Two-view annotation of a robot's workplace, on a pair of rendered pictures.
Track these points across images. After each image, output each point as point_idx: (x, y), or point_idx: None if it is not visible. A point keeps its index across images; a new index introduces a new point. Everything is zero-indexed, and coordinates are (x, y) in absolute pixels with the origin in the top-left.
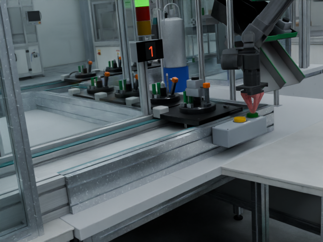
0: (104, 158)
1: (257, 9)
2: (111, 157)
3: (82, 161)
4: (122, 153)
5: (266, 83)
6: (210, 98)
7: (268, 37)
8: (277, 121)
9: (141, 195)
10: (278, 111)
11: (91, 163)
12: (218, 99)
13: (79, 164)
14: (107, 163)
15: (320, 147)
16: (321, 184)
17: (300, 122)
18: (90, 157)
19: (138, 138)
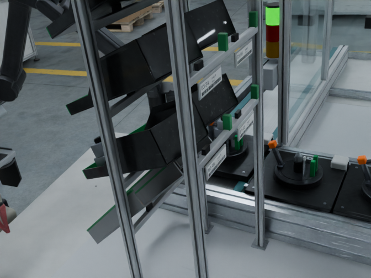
0: (245, 87)
1: (153, 156)
2: (242, 89)
3: (276, 102)
4: (239, 92)
5: (145, 123)
6: (236, 197)
7: (136, 131)
8: (144, 233)
9: None
10: None
11: (248, 83)
12: (221, 193)
13: (275, 100)
14: (238, 85)
15: (106, 176)
16: (118, 134)
17: (113, 233)
18: (276, 106)
19: (266, 131)
